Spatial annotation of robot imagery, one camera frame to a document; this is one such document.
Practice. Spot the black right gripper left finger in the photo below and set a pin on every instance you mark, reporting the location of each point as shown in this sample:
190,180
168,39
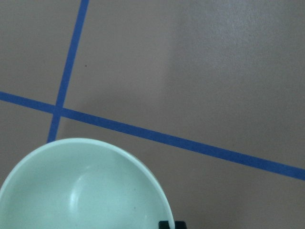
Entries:
163,225

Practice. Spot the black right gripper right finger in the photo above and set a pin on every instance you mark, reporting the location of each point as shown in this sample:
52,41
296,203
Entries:
180,225

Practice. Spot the green bowl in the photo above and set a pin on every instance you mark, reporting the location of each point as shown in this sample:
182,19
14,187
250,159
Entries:
80,183

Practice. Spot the brown table mat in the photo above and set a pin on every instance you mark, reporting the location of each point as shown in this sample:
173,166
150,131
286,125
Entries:
225,73

